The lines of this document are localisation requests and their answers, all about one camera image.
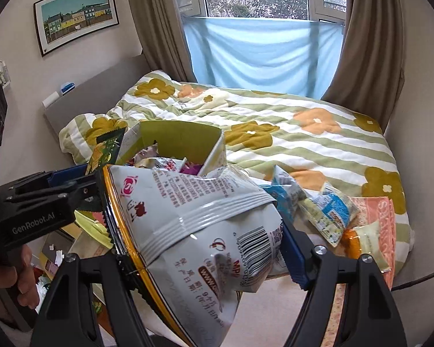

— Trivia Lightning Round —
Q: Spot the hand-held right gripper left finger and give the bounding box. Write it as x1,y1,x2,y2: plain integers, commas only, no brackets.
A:
31,253,189,347

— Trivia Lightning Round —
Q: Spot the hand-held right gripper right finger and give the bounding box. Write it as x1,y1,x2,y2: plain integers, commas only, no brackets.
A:
282,220,407,347

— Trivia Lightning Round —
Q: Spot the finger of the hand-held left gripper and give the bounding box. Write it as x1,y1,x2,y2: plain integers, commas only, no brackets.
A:
53,173,107,211
45,164,92,186

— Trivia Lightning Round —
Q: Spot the small dark green snack packet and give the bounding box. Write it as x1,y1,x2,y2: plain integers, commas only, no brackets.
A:
78,126,129,213

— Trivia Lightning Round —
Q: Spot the pile of snack packets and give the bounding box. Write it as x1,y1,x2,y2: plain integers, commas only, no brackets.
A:
260,164,398,297

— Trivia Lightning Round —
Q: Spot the large white snack bag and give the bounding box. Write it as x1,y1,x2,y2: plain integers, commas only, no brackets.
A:
101,157,284,347

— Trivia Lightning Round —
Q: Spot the purple snack packet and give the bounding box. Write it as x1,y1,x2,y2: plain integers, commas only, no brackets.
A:
180,162,204,176

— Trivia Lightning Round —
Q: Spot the green cardboard box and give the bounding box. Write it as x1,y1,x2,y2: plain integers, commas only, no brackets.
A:
74,121,227,252

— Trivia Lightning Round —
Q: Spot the person's left hand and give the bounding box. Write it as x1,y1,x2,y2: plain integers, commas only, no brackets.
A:
0,246,39,308

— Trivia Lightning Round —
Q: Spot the beige patterned table cloth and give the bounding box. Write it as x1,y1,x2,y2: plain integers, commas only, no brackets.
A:
145,275,348,347

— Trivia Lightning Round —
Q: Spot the small white box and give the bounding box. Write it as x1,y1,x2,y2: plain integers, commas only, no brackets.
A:
42,92,61,108

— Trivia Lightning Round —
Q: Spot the grey bed headboard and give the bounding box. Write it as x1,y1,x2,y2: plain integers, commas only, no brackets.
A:
44,54,156,141

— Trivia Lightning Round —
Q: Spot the bed with floral duvet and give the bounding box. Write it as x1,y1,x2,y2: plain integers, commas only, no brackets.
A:
58,70,414,266

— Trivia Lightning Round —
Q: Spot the brown curtain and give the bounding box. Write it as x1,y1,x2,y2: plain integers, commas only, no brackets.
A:
322,0,405,134
123,0,199,84

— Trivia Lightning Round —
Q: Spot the light blue cloth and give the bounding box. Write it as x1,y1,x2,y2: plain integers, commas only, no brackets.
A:
183,16,344,98

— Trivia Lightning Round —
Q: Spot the black cable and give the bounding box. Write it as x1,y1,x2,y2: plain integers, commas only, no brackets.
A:
392,263,434,290

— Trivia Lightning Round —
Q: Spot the framed wall poster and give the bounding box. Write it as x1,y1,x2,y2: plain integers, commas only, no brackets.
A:
33,0,120,56

